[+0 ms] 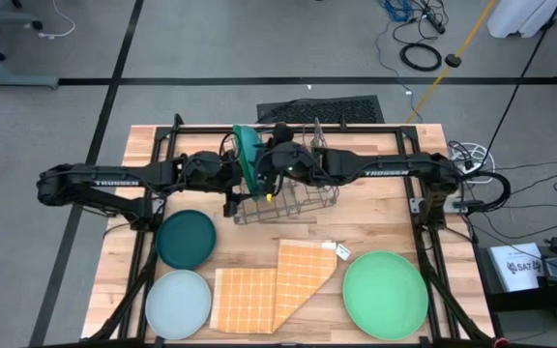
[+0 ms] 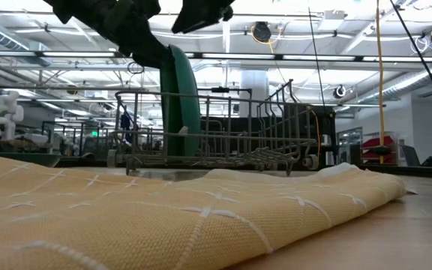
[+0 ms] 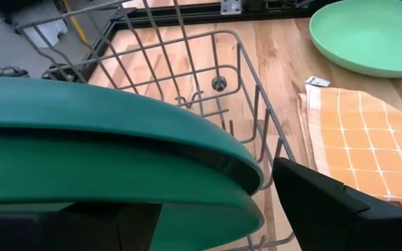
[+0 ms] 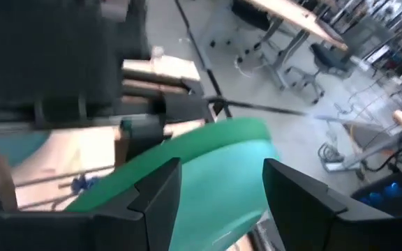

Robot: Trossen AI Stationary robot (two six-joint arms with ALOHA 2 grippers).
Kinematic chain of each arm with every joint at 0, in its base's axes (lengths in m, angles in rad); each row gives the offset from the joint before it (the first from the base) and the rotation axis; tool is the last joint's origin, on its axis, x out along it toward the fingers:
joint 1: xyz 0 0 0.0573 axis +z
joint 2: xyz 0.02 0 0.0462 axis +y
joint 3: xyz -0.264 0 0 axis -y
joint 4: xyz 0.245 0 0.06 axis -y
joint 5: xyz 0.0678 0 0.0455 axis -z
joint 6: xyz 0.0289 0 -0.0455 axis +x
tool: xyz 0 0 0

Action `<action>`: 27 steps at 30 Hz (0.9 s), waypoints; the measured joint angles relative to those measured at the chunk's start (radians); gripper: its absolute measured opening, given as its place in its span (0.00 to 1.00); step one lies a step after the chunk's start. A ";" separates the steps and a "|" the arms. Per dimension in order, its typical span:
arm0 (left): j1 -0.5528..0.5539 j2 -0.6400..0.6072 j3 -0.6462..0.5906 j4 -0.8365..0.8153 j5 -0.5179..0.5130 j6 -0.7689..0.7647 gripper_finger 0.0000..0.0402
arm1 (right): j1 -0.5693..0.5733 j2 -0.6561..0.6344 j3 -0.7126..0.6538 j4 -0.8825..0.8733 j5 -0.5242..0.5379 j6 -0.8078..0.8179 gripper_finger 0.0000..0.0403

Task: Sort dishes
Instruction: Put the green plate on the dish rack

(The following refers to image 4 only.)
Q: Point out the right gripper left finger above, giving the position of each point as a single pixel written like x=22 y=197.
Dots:
x=117 y=230

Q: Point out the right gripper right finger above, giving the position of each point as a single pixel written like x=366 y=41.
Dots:
x=326 y=226

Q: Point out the dark green plate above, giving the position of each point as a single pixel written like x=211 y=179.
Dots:
x=187 y=146

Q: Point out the large teal plate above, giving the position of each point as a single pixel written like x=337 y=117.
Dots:
x=222 y=181

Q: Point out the small dark teal plate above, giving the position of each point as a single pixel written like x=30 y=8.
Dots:
x=19 y=148

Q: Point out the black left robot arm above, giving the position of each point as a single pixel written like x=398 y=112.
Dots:
x=47 y=45

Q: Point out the black office chair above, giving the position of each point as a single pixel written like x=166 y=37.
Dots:
x=326 y=57
x=251 y=14

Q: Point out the desk with grey legs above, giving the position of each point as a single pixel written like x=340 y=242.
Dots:
x=291 y=10

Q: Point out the black metal rig frame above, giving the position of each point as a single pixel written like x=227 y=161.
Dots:
x=187 y=108

